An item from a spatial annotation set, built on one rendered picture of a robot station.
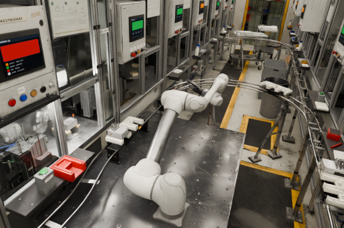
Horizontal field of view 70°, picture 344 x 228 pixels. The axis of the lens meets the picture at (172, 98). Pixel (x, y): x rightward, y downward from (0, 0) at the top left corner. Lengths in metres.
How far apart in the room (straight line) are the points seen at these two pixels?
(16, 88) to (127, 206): 0.94
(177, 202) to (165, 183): 0.13
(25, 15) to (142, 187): 1.07
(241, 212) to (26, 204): 1.86
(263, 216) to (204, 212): 1.11
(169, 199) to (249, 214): 1.33
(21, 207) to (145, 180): 0.64
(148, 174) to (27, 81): 0.82
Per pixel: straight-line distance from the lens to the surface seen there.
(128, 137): 1.98
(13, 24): 1.33
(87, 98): 2.07
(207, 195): 1.80
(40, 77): 1.45
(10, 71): 1.31
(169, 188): 1.46
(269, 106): 4.31
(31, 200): 1.56
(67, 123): 1.90
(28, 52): 1.36
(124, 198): 1.76
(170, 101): 1.73
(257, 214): 2.71
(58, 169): 1.60
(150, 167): 1.56
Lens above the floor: 1.96
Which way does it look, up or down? 25 degrees down
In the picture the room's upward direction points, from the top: 3 degrees clockwise
